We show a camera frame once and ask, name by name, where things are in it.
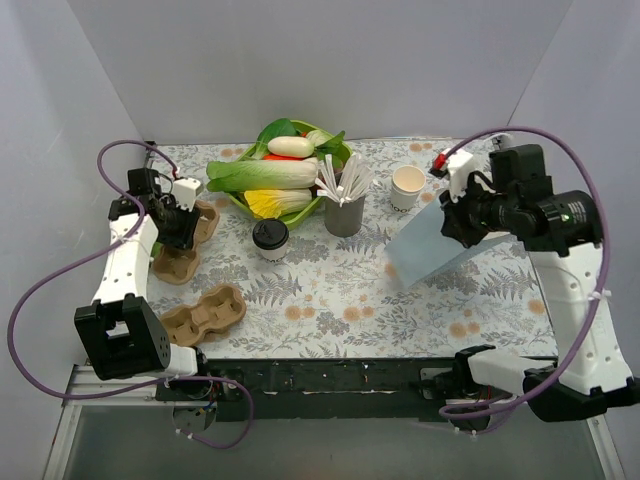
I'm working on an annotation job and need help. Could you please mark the green bok choy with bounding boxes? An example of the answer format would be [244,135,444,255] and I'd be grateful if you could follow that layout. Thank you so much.
[250,118,298,160]

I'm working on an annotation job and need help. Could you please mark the small bok choy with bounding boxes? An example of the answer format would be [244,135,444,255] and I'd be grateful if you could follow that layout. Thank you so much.
[306,129,345,158]

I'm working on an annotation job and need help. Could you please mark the brown pulp cup carrier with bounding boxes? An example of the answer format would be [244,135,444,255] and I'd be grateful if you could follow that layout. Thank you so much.
[151,200,220,285]
[160,284,247,347]

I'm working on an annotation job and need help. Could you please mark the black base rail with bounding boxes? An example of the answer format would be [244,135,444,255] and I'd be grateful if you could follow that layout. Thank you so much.
[154,357,516,422]

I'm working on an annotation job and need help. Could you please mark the yellow napa cabbage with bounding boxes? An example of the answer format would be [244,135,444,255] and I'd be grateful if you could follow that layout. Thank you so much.
[244,189,313,219]

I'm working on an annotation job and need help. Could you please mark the white radish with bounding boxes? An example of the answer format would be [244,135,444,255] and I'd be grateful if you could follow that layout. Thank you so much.
[267,136,315,158]

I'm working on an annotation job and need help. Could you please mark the long green napa cabbage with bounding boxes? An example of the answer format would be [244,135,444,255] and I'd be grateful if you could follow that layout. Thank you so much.
[206,160,318,193]

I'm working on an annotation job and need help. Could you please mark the white paper bag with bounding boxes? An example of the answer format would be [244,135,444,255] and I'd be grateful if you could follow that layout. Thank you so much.
[385,200,512,289]

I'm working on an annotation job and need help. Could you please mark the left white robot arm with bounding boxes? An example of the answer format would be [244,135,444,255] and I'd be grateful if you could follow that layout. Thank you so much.
[74,168,213,400]

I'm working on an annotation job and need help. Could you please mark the orange carrot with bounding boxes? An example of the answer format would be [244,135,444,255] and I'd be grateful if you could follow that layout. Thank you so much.
[262,153,306,161]

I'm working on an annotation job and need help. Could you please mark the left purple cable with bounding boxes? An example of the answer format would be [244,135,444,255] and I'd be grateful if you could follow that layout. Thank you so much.
[7,140,255,449]

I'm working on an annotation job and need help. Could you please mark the floral table mat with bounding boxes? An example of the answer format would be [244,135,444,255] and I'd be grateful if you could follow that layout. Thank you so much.
[147,138,556,359]

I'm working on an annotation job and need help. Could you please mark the black coffee lid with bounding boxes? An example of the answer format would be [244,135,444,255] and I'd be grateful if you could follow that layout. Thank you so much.
[252,218,289,249]

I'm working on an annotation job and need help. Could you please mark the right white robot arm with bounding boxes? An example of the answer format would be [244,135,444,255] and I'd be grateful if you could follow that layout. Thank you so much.
[430,144,639,422]

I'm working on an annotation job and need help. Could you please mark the white paper coffee cup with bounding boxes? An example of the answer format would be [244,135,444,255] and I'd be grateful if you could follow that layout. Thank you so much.
[257,245,288,266]

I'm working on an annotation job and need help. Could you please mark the green plastic basket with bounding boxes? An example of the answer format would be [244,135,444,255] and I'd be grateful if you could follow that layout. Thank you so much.
[223,118,352,233]

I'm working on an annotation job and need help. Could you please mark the stacked white paper cup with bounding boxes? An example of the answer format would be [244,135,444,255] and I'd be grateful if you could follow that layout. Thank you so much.
[390,165,426,213]

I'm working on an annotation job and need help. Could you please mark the white wrapped straws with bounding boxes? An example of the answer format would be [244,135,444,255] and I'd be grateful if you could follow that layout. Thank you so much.
[315,154,380,208]

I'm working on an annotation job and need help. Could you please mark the purple cable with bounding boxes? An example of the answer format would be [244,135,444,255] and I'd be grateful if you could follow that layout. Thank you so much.
[438,125,614,434]
[7,140,255,449]

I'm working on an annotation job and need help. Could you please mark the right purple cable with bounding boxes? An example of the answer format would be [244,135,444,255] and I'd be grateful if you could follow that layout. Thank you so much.
[438,125,614,434]

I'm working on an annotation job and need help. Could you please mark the aluminium frame rail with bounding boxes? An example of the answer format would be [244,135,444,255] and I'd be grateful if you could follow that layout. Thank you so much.
[43,366,156,479]

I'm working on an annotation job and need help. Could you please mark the grey straw holder cup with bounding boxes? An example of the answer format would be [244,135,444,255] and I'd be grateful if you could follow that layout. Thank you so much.
[324,196,366,238]

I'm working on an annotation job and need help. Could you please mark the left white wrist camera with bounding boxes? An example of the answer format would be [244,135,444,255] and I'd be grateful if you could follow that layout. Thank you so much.
[171,178,204,211]

